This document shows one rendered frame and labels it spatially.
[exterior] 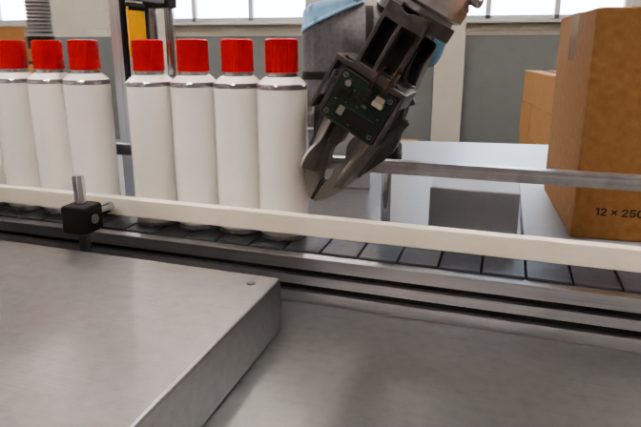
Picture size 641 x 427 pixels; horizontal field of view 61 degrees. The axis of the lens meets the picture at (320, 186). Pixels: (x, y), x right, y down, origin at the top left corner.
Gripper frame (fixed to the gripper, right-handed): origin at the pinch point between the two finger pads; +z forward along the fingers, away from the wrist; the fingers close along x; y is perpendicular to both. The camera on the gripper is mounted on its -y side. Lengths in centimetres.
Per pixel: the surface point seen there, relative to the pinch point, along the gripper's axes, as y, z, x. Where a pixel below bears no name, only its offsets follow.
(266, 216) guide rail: 4.5, 4.2, -2.5
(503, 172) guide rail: -2.5, -10.9, 14.5
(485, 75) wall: -555, 13, 4
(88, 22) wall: -495, 186, -412
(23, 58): 0.5, 7.3, -38.6
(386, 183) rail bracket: -8.5, -1.6, 5.2
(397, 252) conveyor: 2.1, 0.4, 10.3
